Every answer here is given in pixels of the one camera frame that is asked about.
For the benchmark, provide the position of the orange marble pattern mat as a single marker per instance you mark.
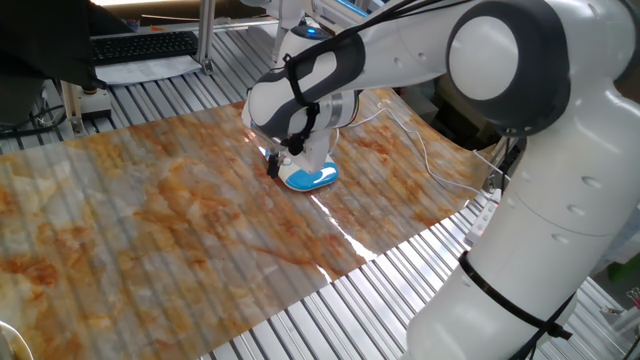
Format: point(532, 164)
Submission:
point(150, 225)

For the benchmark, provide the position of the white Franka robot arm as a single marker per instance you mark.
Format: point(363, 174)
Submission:
point(550, 175)

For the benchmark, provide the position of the green flat object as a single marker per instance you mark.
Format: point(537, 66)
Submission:
point(625, 267)

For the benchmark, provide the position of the black monitor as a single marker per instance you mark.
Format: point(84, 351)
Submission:
point(45, 40)

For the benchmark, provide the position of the white bowl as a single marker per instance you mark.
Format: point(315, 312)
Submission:
point(15, 345)

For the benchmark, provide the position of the blue white desk lamp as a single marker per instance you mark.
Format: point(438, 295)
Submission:
point(315, 179)

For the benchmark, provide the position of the metal binder clips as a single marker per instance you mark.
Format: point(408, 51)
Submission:
point(634, 297)

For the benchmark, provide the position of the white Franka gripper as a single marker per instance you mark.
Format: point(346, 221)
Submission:
point(316, 150)

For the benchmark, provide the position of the beige block foot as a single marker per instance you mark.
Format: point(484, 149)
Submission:
point(96, 104)

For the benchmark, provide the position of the aluminium frame beam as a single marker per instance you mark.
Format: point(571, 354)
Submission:
point(72, 107)
point(205, 35)

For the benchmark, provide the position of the black keyboard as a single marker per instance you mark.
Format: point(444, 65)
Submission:
point(145, 47)

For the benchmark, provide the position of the white paper sheet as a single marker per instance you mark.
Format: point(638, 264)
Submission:
point(150, 70)

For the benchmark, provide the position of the white power strip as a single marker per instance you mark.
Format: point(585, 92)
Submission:
point(482, 220)

